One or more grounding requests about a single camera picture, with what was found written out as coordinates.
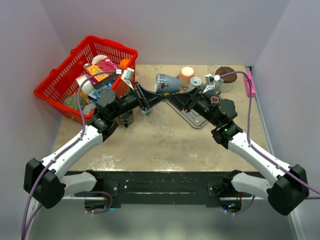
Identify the light blue mug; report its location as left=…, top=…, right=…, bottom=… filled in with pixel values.
left=141, top=108, right=153, bottom=115

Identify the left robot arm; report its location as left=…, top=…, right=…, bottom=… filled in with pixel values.
left=23, top=83, right=165, bottom=209

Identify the blue white carton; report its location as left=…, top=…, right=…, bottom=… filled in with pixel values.
left=87, top=84, right=112, bottom=103

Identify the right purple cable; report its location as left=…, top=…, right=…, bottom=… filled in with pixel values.
left=219, top=71, right=320, bottom=201

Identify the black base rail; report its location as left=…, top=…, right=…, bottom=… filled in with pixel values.
left=74, top=171, right=250, bottom=209

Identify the green melon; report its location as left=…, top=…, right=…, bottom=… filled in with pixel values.
left=63, top=94, right=87, bottom=111

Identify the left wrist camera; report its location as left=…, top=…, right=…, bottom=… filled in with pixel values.
left=121, top=67, right=135, bottom=89

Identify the orange ball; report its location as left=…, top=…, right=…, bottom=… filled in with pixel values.
left=119, top=58, right=130, bottom=70

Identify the dark grey mug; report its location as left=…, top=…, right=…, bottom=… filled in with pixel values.
left=118, top=110, right=134, bottom=128

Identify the orange snack packet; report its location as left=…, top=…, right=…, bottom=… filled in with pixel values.
left=86, top=64, right=110, bottom=82

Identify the blue speckled mug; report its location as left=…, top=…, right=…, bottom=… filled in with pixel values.
left=155, top=73, right=182, bottom=94

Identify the grey mug white base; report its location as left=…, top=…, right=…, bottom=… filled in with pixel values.
left=186, top=76, right=203, bottom=92

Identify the red plastic basket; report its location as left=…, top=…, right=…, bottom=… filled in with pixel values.
left=33, top=35, right=138, bottom=123

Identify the pink white mug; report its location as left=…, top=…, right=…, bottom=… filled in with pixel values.
left=179, top=66, right=195, bottom=87

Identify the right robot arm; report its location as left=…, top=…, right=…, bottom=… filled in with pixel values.
left=165, top=88, right=310, bottom=216

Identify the pink box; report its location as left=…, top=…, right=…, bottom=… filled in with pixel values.
left=243, top=71, right=256, bottom=97

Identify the white cup brown lid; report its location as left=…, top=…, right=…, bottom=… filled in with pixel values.
left=215, top=66, right=238, bottom=93

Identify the metal tray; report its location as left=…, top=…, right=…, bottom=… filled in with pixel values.
left=172, top=86, right=208, bottom=129

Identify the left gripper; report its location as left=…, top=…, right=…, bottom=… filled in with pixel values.
left=111, top=81, right=165, bottom=119

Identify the white tape roll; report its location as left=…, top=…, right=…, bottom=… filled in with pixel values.
left=75, top=74, right=94, bottom=96

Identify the small maroon cup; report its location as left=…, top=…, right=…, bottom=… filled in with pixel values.
left=210, top=96, right=220, bottom=106

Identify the pink snack packet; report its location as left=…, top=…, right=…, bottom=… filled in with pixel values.
left=91, top=54, right=117, bottom=73

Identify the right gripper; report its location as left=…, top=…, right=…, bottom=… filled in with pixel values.
left=165, top=86, right=220, bottom=127

